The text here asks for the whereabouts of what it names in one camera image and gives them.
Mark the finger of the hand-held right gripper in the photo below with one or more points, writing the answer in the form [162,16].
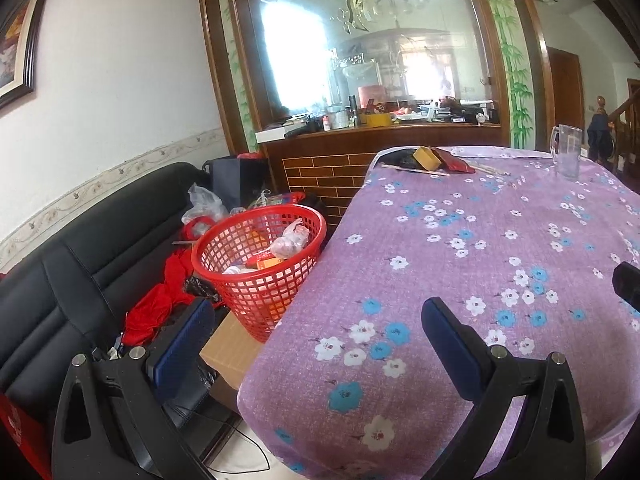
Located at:
[627,285]

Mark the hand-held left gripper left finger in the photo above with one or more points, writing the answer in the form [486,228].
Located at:
[182,345]

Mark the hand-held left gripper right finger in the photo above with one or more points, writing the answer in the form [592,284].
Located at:
[450,350]

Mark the red plastic basket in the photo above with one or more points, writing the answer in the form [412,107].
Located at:
[250,305]

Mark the white tissue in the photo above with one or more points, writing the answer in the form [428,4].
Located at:
[240,270]

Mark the pinkish plastic wrapper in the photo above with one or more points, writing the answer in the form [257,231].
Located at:
[290,240]

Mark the flat cardboard box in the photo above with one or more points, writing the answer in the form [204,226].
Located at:
[230,355]

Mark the red cloth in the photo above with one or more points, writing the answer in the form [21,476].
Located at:
[155,305]

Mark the purple floral tablecloth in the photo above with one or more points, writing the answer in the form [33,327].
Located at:
[450,270]

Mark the black leather sofa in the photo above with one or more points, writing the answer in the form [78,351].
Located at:
[75,280]

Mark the clear plastic bag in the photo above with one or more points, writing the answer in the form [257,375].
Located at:
[205,205]

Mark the clear glass pitcher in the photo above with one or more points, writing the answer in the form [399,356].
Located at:
[567,155]

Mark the dark blue jacket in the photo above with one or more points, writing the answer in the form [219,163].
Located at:
[600,135]

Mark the wooden stair railing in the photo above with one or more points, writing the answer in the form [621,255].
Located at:
[627,120]

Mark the black bag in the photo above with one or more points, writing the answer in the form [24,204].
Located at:
[235,180]

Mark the colourful toy package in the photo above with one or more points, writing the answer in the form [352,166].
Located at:
[277,200]

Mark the bundle of thin sticks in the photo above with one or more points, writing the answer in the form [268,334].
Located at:
[490,168]

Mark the red cardboard box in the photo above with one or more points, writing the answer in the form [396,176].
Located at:
[20,435]

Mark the red pouch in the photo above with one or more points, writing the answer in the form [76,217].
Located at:
[455,162]

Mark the yellow box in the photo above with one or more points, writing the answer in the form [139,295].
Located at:
[427,159]
[375,119]

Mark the black hand fan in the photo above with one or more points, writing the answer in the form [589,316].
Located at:
[405,161]

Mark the wooden door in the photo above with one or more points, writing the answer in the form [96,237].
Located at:
[565,90]

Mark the wooden mirror cabinet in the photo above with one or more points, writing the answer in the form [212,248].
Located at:
[325,170]

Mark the white flat box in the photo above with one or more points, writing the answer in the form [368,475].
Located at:
[277,135]

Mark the bamboo painted glass panel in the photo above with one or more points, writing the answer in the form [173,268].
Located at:
[515,70]

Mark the metal pot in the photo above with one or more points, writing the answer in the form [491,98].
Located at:
[338,118]

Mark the large framed wall picture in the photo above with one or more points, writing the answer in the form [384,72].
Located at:
[15,60]

